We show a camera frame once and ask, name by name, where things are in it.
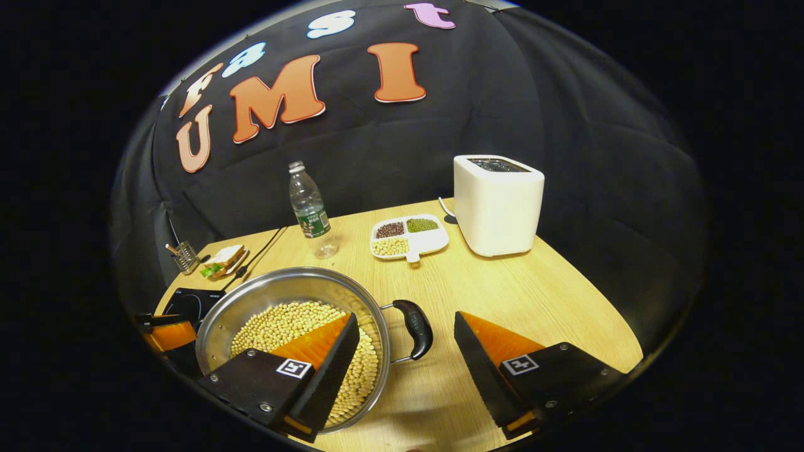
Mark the white divided bean plate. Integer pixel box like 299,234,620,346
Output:
369,214,450,264

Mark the black power cable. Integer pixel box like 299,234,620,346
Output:
221,226,288,293

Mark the clear plastic water bottle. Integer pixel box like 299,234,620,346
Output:
288,161,340,260

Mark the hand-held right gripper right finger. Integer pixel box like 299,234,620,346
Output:
454,311,626,440

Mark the sandwich with lettuce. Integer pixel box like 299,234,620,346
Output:
200,244,247,279

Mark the metal mesh holder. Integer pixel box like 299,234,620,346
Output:
165,240,200,276

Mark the white toaster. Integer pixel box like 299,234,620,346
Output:
453,154,546,258

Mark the pile of soybeans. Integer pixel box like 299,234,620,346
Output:
230,301,381,428

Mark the black induction cooktop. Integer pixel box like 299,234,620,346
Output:
154,288,227,327

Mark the stainless steel pot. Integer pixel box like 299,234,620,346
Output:
195,267,434,435

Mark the small white plate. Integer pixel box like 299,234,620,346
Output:
214,251,249,277

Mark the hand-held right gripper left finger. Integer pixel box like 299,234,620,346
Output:
198,312,362,443

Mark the black backdrop cloth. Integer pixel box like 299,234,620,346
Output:
110,0,710,352

